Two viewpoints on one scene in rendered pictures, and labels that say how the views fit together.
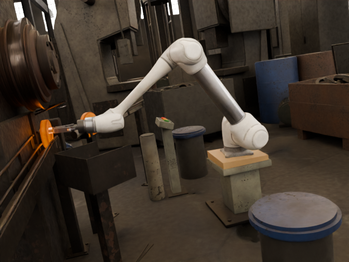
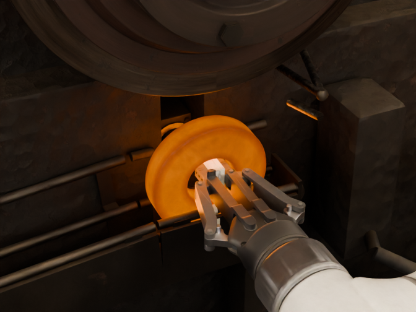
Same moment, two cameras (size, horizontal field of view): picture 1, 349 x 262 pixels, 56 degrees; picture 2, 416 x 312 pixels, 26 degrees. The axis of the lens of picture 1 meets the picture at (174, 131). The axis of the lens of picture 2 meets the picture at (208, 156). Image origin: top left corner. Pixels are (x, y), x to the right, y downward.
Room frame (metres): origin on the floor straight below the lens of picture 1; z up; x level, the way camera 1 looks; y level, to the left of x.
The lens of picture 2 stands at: (1.49, -0.20, 1.38)
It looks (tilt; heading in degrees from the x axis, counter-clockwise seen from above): 33 degrees down; 73
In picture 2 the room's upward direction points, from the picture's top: straight up
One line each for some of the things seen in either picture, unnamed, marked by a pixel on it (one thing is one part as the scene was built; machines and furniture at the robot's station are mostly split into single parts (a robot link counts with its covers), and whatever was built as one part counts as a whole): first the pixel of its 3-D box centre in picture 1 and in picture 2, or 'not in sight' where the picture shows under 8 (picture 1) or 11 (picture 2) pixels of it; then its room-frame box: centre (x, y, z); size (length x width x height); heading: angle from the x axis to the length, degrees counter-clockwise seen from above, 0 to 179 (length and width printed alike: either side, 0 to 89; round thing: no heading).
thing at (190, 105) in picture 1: (187, 111); not in sight; (4.37, -0.22, 0.39); 1.03 x 0.83 x 0.77; 114
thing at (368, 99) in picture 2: (54, 138); (353, 168); (1.98, 0.73, 0.68); 0.11 x 0.08 x 0.24; 99
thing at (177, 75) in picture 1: (195, 88); not in sight; (6.08, -0.51, 0.55); 1.10 x 0.53 x 1.10; 29
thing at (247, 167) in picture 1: (237, 161); not in sight; (2.06, -0.38, 0.33); 0.32 x 0.32 x 0.04; 11
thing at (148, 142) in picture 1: (152, 166); not in sight; (2.47, 0.21, 0.26); 0.12 x 0.12 x 0.52
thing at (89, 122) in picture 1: (90, 125); (301, 283); (1.79, 0.45, 0.75); 0.09 x 0.06 x 0.09; 9
